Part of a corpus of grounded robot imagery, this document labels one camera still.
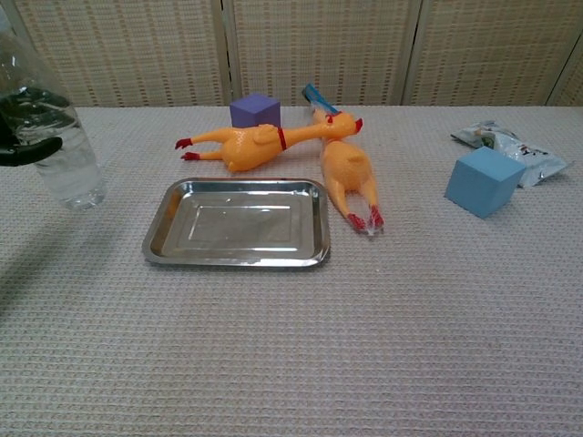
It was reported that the silver snack packet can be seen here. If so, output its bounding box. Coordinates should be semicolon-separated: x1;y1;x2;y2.
449;119;570;190

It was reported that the pale woven tablecloth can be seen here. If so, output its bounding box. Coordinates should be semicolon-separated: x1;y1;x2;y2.
0;105;583;437

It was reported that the purple foam cube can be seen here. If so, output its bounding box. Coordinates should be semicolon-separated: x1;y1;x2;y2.
229;93;281;131

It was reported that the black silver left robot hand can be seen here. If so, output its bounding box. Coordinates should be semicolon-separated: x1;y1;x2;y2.
0;86;77;168

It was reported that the woven folding screen panel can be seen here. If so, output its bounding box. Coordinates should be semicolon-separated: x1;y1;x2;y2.
8;0;233;108
222;0;423;107
546;54;583;107
403;0;583;107

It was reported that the light blue foam cube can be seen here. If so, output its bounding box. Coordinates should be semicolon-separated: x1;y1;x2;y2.
444;145;528;219

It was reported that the rectangular stainless steel tray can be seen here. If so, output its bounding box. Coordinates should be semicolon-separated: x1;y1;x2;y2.
141;177;332;269

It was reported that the clear plastic bottle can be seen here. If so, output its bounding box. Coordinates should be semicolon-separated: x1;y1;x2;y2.
0;8;109;211

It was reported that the packaged yellow rubber chicken toy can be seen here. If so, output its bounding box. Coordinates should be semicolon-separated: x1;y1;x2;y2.
301;82;385;238

